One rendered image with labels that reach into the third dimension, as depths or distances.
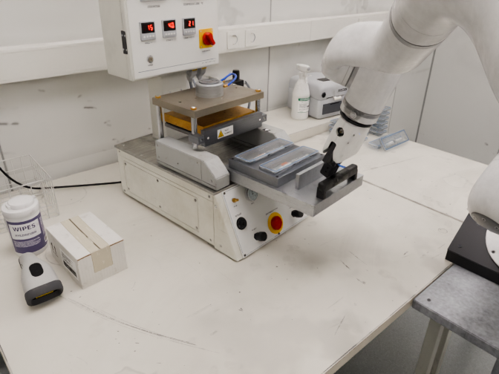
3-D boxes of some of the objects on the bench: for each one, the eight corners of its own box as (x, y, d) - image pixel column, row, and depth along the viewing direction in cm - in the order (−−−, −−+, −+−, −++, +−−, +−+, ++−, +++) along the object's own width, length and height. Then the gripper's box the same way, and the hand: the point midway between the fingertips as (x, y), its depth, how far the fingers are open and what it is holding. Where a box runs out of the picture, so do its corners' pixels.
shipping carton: (51, 254, 112) (44, 226, 108) (98, 237, 120) (93, 209, 116) (79, 292, 100) (71, 260, 96) (129, 268, 108) (125, 240, 103)
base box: (122, 194, 142) (116, 147, 134) (206, 162, 167) (204, 119, 159) (237, 263, 110) (237, 206, 102) (318, 210, 135) (324, 160, 127)
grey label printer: (285, 107, 216) (287, 74, 208) (314, 102, 226) (317, 70, 218) (318, 121, 198) (322, 84, 190) (348, 114, 208) (353, 79, 200)
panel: (242, 258, 111) (220, 192, 108) (309, 215, 131) (292, 158, 128) (247, 259, 110) (225, 191, 107) (314, 215, 130) (297, 157, 126)
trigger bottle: (287, 116, 204) (290, 63, 192) (301, 113, 207) (304, 61, 196) (298, 122, 197) (302, 67, 186) (312, 119, 201) (316, 65, 189)
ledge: (177, 145, 182) (176, 135, 180) (308, 108, 231) (309, 100, 229) (219, 168, 162) (219, 156, 160) (353, 122, 211) (354, 113, 209)
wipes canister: (10, 247, 115) (-5, 199, 108) (43, 235, 120) (31, 188, 113) (19, 262, 109) (4, 212, 102) (53, 249, 114) (41, 201, 107)
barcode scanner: (6, 270, 106) (-2, 244, 103) (39, 257, 111) (32, 232, 107) (31, 315, 93) (23, 287, 89) (67, 299, 98) (61, 271, 94)
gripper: (362, 96, 97) (331, 157, 109) (326, 110, 87) (295, 175, 99) (389, 113, 94) (354, 174, 106) (355, 130, 84) (320, 195, 96)
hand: (329, 168), depth 101 cm, fingers closed, pressing on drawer
